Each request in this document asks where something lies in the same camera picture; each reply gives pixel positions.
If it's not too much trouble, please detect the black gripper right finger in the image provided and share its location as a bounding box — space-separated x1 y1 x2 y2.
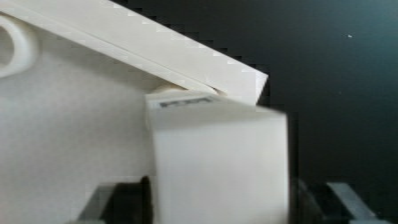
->
290 180 381 224

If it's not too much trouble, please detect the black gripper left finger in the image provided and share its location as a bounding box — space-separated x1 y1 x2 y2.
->
70 176 155 224

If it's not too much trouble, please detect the white desk leg with tag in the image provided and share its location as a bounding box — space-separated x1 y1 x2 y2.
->
146 91 290 224

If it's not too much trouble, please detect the white desk tabletop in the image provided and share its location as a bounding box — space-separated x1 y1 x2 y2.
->
0 0 267 224

